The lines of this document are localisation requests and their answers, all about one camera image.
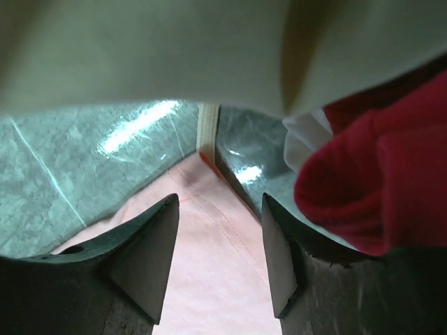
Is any pink t-shirt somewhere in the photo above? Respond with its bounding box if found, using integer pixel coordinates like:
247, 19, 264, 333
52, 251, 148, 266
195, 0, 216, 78
64, 154, 281, 334

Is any red folded t-shirt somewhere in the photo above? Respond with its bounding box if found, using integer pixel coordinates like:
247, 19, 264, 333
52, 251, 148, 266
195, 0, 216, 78
294, 57, 446, 256

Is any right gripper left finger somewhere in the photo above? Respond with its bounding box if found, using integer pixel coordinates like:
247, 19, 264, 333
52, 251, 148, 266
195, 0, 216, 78
1, 194, 179, 334

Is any beige hanging garment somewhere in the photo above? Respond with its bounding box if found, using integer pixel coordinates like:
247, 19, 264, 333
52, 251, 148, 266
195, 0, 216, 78
1, 1, 446, 117

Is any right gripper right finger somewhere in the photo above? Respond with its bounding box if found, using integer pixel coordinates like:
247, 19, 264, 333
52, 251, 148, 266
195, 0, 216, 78
261, 195, 446, 335

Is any beige drawstring strap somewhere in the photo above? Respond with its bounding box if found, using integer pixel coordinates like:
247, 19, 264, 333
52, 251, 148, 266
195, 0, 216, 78
197, 101, 221, 158

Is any white garment under red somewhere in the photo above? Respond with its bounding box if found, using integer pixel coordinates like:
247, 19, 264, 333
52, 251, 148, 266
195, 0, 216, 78
282, 110, 333, 172

